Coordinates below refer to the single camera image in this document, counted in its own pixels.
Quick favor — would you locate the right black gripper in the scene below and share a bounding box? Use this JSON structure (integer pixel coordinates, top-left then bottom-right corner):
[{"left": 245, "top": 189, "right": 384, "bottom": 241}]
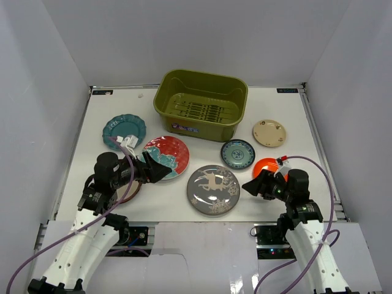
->
[{"left": 241, "top": 169, "right": 293, "bottom": 203}]

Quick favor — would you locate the dark red rimmed plate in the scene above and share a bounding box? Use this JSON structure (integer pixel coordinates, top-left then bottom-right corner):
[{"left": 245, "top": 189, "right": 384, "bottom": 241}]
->
[{"left": 116, "top": 181, "right": 142, "bottom": 204}]

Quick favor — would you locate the red and teal patterned plate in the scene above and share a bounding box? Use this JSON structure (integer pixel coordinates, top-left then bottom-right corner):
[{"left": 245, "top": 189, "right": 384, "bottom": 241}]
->
[{"left": 142, "top": 136, "right": 190, "bottom": 180}]

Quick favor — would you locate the orange plastic plate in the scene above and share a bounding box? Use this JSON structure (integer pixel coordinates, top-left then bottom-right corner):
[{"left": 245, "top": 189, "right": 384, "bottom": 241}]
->
[{"left": 252, "top": 157, "right": 288, "bottom": 181}]

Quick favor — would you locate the small blue green dish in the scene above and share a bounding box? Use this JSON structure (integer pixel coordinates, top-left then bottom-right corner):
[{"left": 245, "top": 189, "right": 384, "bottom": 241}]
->
[{"left": 220, "top": 139, "right": 255, "bottom": 170}]

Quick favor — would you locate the grey deer pattern plate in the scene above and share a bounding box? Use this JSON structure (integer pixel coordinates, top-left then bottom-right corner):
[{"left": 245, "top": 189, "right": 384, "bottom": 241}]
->
[{"left": 186, "top": 165, "right": 241, "bottom": 216}]

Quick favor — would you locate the cream plate with calligraphy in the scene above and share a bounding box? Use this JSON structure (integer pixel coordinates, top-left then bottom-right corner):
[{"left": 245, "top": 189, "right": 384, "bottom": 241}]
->
[{"left": 252, "top": 119, "right": 287, "bottom": 148}]

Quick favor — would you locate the teal scalloped plate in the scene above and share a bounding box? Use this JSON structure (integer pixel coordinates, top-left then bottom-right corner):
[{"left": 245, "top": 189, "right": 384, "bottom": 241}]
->
[{"left": 102, "top": 114, "right": 146, "bottom": 151}]

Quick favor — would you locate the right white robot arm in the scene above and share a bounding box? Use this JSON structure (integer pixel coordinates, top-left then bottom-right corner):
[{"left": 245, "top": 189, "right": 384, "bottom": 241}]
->
[{"left": 242, "top": 169, "right": 353, "bottom": 293}]

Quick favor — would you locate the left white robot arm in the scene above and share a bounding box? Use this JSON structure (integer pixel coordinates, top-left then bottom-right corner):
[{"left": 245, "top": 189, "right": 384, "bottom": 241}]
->
[{"left": 28, "top": 152, "right": 172, "bottom": 293}]

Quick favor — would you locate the blue sticker on bin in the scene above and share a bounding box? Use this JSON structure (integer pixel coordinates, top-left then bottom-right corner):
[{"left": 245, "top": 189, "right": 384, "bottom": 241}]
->
[{"left": 171, "top": 123, "right": 198, "bottom": 133}]

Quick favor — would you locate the olive green plastic bin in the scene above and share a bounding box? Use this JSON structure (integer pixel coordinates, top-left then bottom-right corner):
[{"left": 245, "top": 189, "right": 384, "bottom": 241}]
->
[{"left": 153, "top": 69, "right": 248, "bottom": 142}]

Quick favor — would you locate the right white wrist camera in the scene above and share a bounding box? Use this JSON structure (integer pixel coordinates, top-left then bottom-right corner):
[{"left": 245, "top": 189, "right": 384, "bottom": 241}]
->
[{"left": 274, "top": 156, "right": 292, "bottom": 178}]

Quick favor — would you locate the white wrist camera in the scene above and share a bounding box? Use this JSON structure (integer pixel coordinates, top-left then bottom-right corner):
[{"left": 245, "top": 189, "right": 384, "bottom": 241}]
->
[
  {"left": 274, "top": 156, "right": 292, "bottom": 178},
  {"left": 120, "top": 135, "right": 138, "bottom": 149}
]

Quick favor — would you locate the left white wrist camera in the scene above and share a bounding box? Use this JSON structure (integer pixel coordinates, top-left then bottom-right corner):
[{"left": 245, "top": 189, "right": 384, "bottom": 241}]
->
[{"left": 120, "top": 135, "right": 138, "bottom": 149}]

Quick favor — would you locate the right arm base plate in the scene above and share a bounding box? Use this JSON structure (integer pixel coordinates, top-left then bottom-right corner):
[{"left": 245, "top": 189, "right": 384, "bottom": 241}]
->
[{"left": 249, "top": 225, "right": 288, "bottom": 246}]

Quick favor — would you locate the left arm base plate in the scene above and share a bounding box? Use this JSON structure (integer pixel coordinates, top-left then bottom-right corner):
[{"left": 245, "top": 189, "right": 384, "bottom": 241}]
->
[{"left": 116, "top": 227, "right": 149, "bottom": 247}]

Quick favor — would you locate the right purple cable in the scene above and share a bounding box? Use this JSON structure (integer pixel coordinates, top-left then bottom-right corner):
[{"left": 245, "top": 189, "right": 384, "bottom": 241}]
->
[{"left": 253, "top": 155, "right": 341, "bottom": 294}]

